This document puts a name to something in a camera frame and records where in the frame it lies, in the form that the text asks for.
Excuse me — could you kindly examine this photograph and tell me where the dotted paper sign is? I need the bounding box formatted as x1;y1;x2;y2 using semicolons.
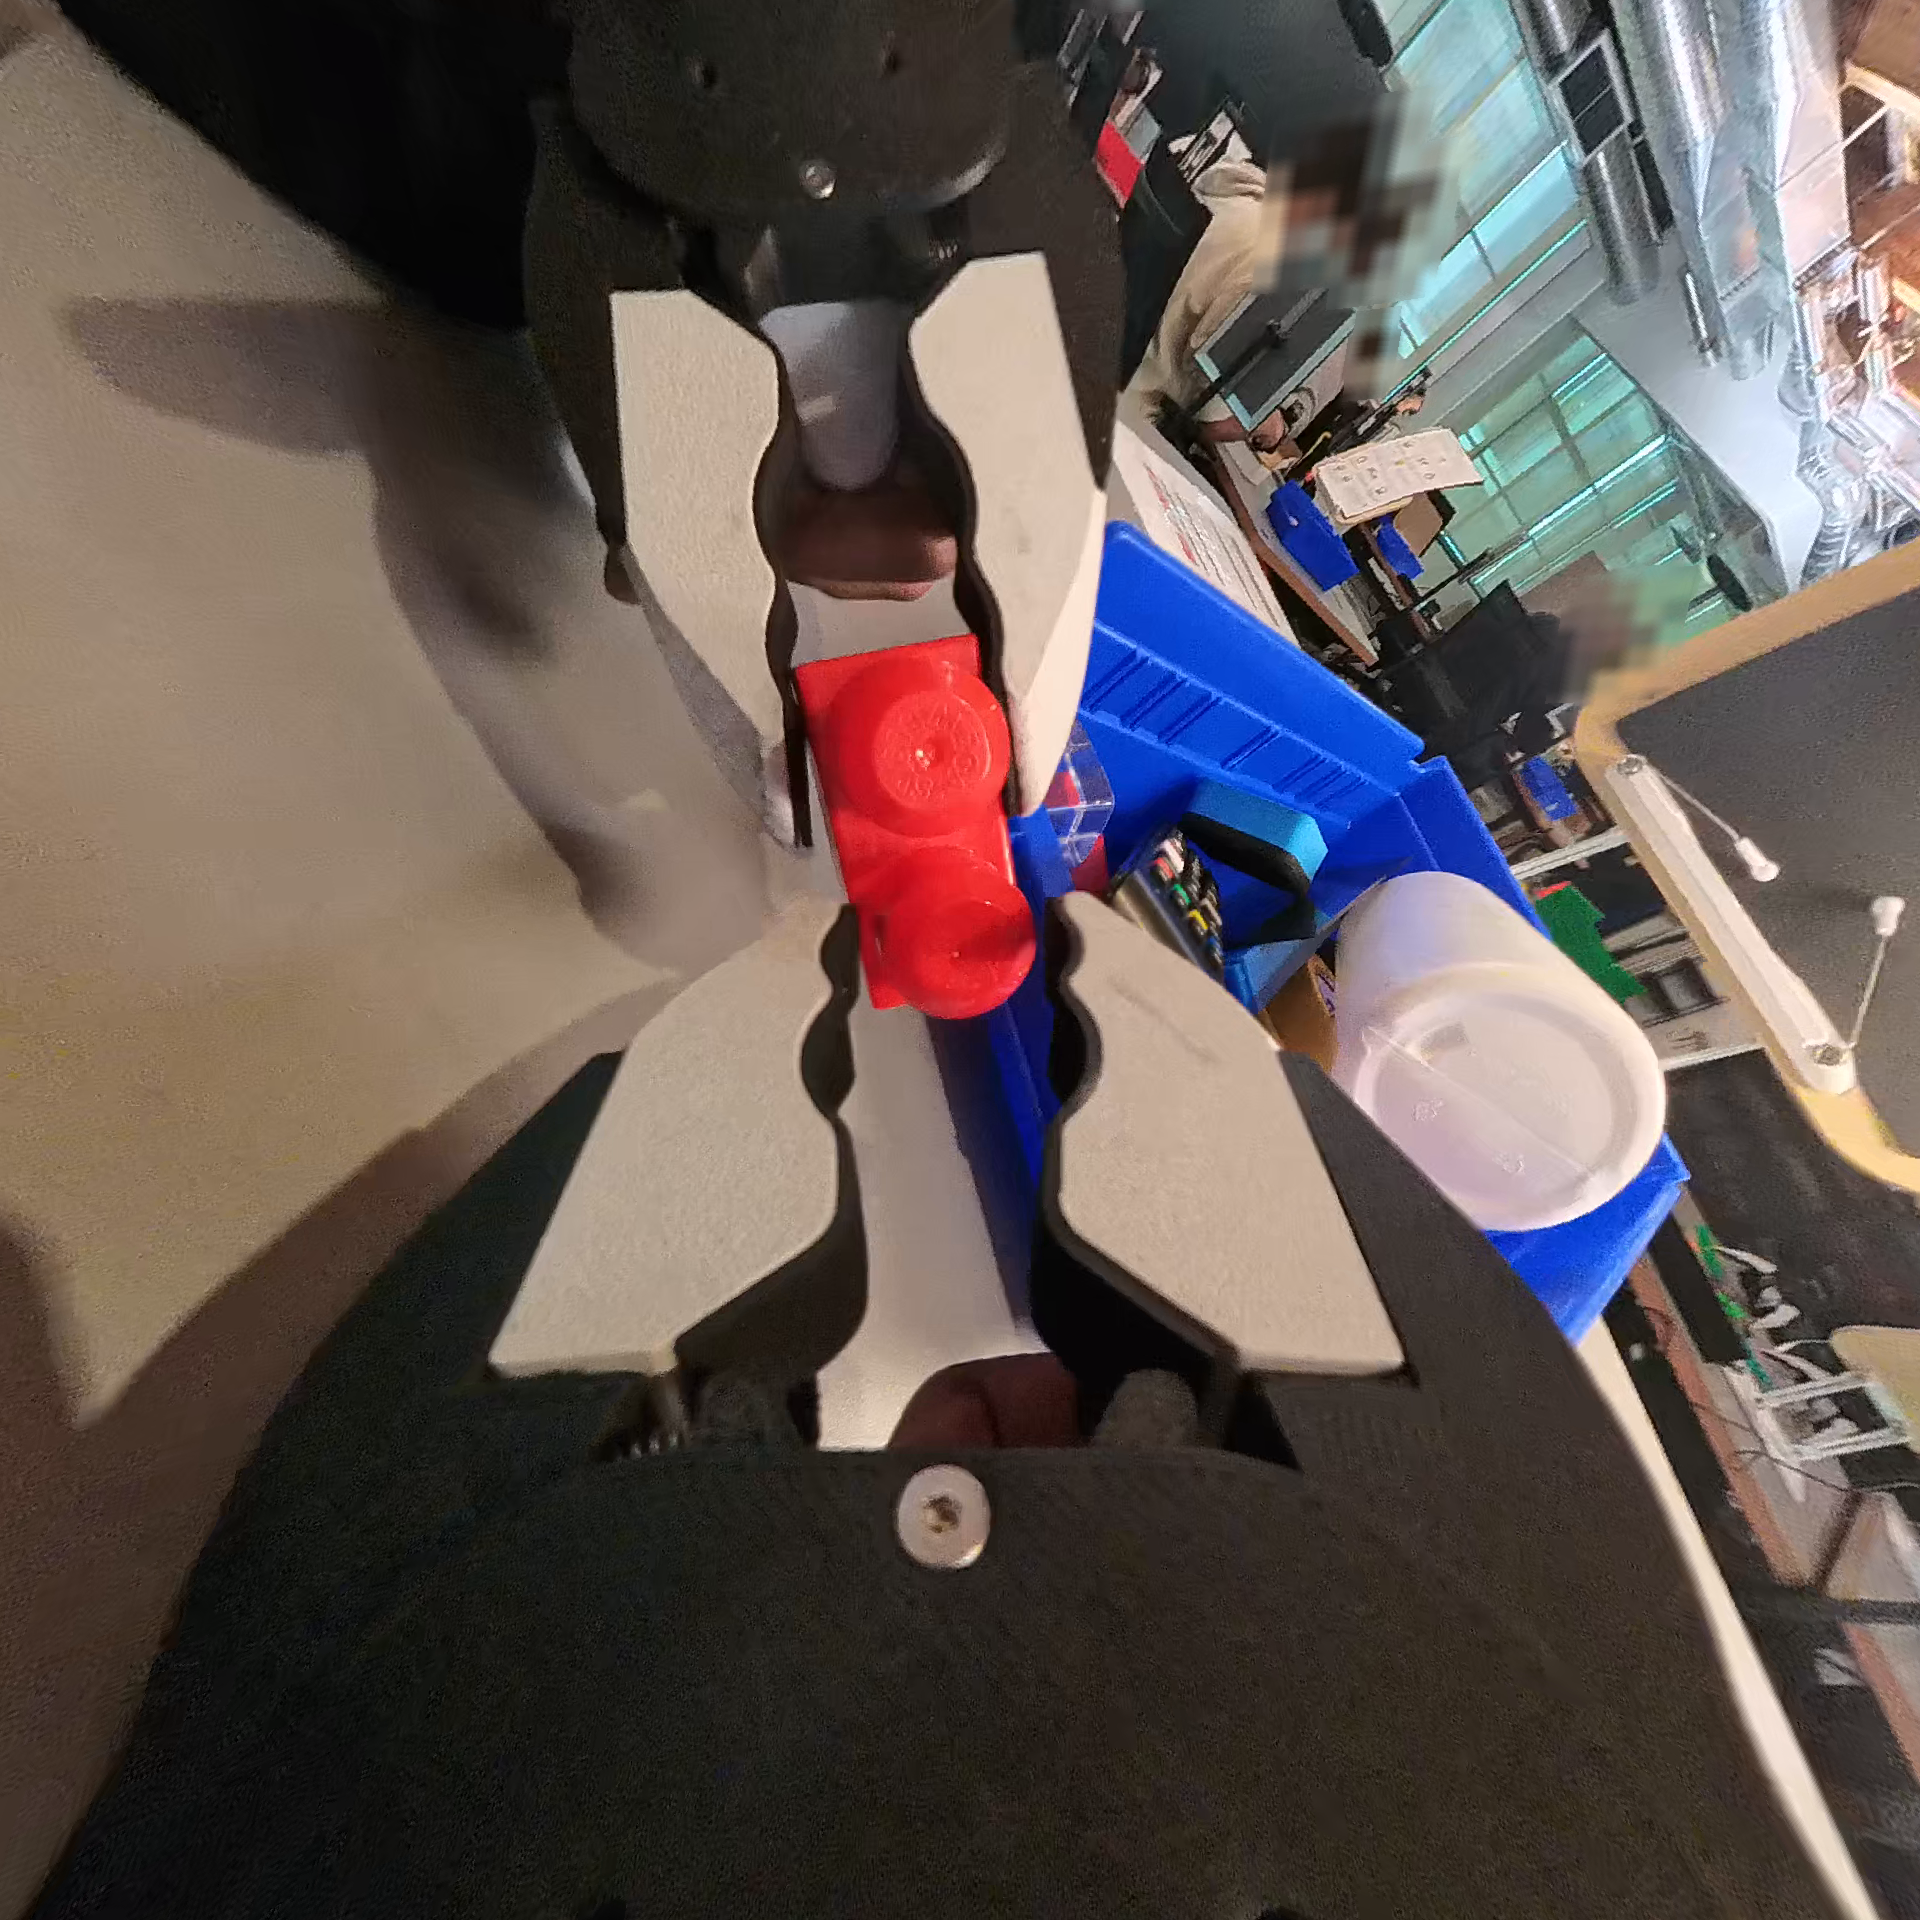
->
1310;425;1487;527

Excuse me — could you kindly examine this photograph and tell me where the light blue foam block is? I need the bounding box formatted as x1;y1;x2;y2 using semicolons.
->
1182;777;1339;876

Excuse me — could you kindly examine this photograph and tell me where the silver ceiling duct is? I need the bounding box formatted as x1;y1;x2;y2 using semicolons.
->
1516;0;1706;309
1650;0;1920;588

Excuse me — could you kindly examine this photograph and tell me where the person's left forearm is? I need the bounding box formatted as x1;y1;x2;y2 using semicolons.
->
59;0;571;332

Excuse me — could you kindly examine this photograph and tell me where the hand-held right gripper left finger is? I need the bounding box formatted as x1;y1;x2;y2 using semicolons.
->
487;896;873;1382

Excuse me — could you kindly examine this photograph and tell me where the red toy building block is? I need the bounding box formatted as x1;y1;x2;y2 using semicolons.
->
791;632;1041;1024

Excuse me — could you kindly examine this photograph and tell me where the green plastic item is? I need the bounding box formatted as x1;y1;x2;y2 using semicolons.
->
1527;883;1647;1011

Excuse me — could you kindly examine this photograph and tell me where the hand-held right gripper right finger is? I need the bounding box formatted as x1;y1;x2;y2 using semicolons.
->
1036;891;1412;1382

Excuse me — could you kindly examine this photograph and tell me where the black board wooden rim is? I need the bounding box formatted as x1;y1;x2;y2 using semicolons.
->
1573;536;1920;1201

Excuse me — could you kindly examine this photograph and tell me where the person's left hand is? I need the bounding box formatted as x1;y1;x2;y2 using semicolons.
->
777;468;965;605

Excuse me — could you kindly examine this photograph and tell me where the red translucent cube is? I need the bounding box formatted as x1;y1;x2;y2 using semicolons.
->
1009;717;1118;889

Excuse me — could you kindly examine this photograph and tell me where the printed paper sheet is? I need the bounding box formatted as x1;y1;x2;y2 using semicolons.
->
1135;455;1306;645

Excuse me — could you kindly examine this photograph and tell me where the white light bar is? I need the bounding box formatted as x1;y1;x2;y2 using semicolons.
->
1603;752;1866;1096

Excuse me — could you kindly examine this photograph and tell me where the white plastic cup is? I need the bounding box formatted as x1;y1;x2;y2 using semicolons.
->
1327;871;1670;1236

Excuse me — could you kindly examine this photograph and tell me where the blue plastic bin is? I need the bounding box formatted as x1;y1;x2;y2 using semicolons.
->
927;517;1691;1345

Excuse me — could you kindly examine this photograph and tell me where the black remote control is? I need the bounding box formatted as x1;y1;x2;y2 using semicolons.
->
1107;837;1230;981

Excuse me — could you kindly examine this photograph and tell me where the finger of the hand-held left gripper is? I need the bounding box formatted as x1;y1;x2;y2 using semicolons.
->
609;286;822;853
900;245;1118;816

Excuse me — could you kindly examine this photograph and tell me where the small blue bin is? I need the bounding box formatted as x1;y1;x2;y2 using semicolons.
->
1265;480;1355;588

